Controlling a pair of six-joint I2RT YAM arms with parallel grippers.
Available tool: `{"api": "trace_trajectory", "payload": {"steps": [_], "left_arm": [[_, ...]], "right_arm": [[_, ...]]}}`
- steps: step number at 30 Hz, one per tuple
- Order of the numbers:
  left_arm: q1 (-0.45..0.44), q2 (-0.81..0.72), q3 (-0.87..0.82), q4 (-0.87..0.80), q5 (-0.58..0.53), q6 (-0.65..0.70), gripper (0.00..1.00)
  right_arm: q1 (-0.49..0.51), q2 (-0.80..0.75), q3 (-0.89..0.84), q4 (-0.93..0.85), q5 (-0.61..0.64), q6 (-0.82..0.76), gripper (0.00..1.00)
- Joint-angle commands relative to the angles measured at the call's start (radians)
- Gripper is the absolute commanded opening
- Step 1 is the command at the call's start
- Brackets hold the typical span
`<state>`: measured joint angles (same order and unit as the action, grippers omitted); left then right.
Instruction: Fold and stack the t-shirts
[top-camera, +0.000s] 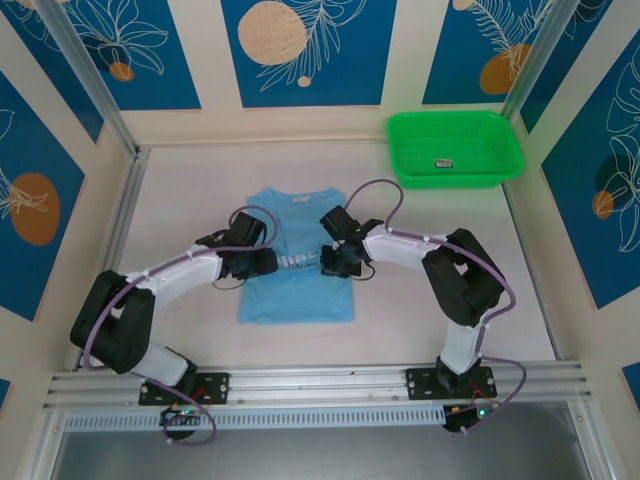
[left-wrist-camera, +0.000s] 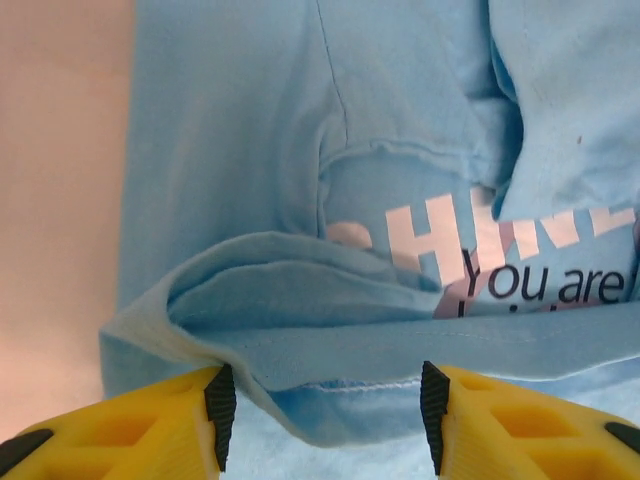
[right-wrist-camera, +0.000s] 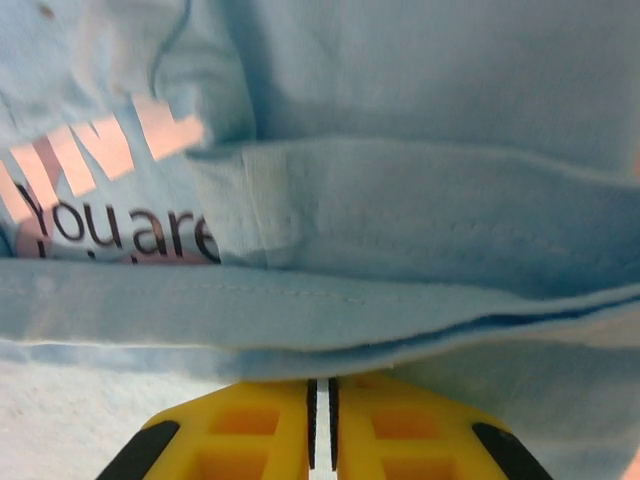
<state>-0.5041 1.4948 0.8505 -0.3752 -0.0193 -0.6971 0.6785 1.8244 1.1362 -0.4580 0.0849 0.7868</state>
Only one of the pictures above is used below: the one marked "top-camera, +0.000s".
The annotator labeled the aluminium side rail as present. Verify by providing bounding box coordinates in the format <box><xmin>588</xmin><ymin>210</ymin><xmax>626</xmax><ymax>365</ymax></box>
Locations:
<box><xmin>73</xmin><ymin>146</ymin><xmax>152</xmax><ymax>372</ymax></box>

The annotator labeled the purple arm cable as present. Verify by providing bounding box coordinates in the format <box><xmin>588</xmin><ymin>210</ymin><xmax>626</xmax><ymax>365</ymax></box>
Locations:
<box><xmin>343</xmin><ymin>177</ymin><xmax>529</xmax><ymax>436</ymax></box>
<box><xmin>79</xmin><ymin>205</ymin><xmax>281</xmax><ymax>446</ymax></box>

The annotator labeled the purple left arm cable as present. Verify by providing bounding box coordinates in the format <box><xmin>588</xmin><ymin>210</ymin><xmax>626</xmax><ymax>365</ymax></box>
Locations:
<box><xmin>79</xmin><ymin>205</ymin><xmax>281</xmax><ymax>446</ymax></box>

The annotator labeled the light blue printed t-shirt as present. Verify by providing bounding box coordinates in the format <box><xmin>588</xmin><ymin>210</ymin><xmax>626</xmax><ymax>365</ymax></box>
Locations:
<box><xmin>237</xmin><ymin>187</ymin><xmax>357</xmax><ymax>325</ymax></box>

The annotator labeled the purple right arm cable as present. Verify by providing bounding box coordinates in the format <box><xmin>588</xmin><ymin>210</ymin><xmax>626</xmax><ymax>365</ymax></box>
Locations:
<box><xmin>343</xmin><ymin>177</ymin><xmax>529</xmax><ymax>436</ymax></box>

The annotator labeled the grey slotted cable duct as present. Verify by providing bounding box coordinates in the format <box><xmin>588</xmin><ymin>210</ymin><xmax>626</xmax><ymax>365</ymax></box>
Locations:
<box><xmin>64</xmin><ymin>405</ymin><xmax>446</xmax><ymax>432</ymax></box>

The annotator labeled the green plastic basket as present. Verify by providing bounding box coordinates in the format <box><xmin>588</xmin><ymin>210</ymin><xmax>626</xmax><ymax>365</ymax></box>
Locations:
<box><xmin>386</xmin><ymin>109</ymin><xmax>526</xmax><ymax>192</ymax></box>

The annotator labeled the aluminium mounting rail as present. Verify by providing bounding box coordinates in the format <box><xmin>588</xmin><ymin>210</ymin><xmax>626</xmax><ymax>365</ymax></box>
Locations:
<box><xmin>42</xmin><ymin>362</ymin><xmax>589</xmax><ymax>409</ymax></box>

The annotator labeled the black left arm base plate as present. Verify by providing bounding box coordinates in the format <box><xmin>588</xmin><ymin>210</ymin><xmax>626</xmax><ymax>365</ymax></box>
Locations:
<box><xmin>138</xmin><ymin>370</ymin><xmax>231</xmax><ymax>406</ymax></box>

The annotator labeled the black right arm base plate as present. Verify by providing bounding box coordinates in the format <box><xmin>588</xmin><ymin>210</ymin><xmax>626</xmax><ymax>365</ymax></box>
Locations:
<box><xmin>404</xmin><ymin>366</ymin><xmax>499</xmax><ymax>401</ymax></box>

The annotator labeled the aluminium frame post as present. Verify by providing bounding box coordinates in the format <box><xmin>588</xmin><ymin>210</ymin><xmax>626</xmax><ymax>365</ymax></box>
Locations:
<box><xmin>501</xmin><ymin>0</ymin><xmax>577</xmax><ymax>122</ymax></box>
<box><xmin>35</xmin><ymin>0</ymin><xmax>140</xmax><ymax>157</ymax></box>

